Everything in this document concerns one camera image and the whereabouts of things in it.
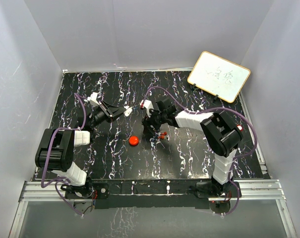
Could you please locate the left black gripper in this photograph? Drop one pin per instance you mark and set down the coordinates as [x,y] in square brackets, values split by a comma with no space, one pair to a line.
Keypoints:
[115,112]

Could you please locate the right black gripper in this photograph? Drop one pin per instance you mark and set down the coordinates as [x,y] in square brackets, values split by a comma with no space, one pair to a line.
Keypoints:
[148,121]

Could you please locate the white earbud charging case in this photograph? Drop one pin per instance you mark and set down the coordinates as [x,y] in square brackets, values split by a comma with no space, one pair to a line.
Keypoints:
[128,111]

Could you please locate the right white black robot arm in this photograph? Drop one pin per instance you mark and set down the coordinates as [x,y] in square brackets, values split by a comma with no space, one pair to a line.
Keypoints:
[222,135]

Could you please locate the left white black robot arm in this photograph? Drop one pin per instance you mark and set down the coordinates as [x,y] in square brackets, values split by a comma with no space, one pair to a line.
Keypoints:
[55,151]

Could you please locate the red earbud charging case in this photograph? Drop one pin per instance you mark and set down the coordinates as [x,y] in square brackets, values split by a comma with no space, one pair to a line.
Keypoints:
[133,140]

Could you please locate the red emergency stop button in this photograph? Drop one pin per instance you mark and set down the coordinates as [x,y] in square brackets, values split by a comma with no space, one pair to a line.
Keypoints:
[240,127]

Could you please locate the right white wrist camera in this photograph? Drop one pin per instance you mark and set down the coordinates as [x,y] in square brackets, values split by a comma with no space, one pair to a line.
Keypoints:
[148,106]

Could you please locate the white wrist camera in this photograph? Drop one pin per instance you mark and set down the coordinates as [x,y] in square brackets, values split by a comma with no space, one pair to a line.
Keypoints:
[93,99]
[148,106]

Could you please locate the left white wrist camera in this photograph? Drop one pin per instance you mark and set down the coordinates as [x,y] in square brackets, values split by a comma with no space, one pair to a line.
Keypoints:
[93,99]

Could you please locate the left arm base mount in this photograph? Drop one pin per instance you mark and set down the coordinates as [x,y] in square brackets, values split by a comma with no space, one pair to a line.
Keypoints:
[89,190]

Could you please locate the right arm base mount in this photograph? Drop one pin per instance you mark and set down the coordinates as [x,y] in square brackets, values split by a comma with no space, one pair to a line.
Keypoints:
[207,189]

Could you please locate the small whiteboard yellow frame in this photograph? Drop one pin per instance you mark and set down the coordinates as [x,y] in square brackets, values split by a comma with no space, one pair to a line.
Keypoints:
[218,76]

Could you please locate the aluminium front rail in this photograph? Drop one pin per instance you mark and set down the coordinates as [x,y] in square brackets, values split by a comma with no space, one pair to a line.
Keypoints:
[250,189]

